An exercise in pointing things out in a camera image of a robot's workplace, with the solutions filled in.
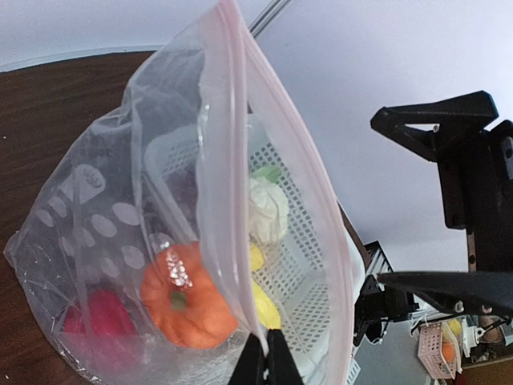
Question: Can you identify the white perforated plastic basket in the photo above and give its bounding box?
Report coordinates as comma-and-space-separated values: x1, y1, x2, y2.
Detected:
143, 115, 366, 385

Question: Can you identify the yellow toy fruit front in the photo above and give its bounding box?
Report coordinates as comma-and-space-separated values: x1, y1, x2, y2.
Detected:
252, 281, 281, 330

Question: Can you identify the pink basket in background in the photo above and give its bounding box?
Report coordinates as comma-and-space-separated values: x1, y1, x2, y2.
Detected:
418, 321, 461, 379

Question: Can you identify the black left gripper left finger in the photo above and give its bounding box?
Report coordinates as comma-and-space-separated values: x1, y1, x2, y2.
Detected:
228, 334, 266, 385

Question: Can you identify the clear zip top bag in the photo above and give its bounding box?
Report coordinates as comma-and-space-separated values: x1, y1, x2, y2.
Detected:
5, 1, 355, 384

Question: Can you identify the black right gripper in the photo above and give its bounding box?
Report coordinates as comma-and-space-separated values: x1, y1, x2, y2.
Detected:
370, 91, 512, 315

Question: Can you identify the right aluminium frame post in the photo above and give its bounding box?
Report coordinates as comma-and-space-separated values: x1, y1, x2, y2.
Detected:
249, 0, 292, 39

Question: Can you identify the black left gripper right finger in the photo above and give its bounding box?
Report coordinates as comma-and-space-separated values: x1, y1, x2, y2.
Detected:
266, 330, 303, 385

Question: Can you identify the red toy bell pepper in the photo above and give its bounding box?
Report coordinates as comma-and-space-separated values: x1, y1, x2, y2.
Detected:
63, 290, 136, 342

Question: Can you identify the orange toy pumpkin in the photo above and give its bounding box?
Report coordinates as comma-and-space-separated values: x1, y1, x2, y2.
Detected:
140, 242, 238, 349

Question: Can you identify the yellow toy fruit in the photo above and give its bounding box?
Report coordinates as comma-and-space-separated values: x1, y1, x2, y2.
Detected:
252, 281, 281, 330
249, 242, 265, 272

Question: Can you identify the white toy cauliflower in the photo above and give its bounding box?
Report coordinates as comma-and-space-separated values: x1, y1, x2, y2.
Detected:
248, 165, 289, 245

